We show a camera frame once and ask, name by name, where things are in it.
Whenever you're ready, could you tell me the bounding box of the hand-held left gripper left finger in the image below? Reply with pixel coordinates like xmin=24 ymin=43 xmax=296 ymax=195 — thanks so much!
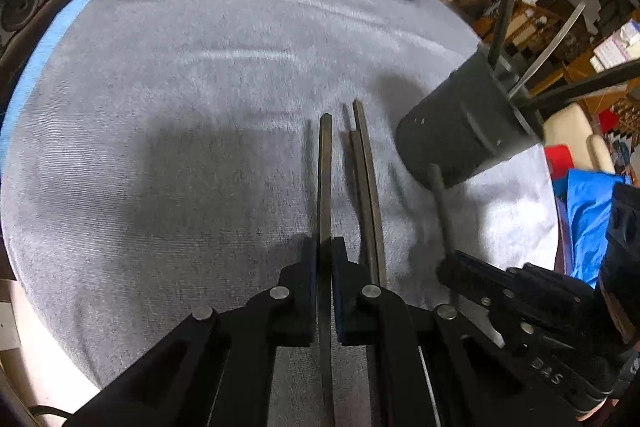
xmin=65 ymin=234 xmax=321 ymax=427

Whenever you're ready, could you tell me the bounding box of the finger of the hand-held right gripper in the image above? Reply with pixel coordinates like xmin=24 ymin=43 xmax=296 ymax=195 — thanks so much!
xmin=436 ymin=263 xmax=506 ymax=324
xmin=447 ymin=250 xmax=528 ymax=294

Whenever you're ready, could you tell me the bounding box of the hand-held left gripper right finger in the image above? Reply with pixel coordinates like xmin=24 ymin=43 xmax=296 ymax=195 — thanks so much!
xmin=331 ymin=236 xmax=576 ymax=427

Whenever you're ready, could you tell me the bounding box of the dark metal chopstick holder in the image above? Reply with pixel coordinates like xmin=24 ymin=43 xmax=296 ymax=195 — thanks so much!
xmin=395 ymin=49 xmax=546 ymax=188

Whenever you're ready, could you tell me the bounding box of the blue cloth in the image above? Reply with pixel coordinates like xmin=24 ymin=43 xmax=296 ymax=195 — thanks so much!
xmin=565 ymin=167 xmax=634 ymax=283

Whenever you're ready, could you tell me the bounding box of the red child chair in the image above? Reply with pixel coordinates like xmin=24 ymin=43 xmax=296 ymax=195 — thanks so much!
xmin=545 ymin=144 xmax=574 ymax=180

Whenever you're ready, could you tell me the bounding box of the beige armchair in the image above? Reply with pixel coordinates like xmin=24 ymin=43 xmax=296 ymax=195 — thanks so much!
xmin=542 ymin=102 xmax=619 ymax=174

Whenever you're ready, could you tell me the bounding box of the grey tablecloth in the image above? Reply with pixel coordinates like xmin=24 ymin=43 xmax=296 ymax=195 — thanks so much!
xmin=0 ymin=0 xmax=561 ymax=427

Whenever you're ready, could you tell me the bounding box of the blue table cover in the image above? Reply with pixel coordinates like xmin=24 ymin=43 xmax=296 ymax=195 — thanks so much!
xmin=0 ymin=0 xmax=124 ymax=148

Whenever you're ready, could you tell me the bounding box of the wall calendar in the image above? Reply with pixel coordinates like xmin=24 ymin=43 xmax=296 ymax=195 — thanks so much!
xmin=592 ymin=19 xmax=640 ymax=74

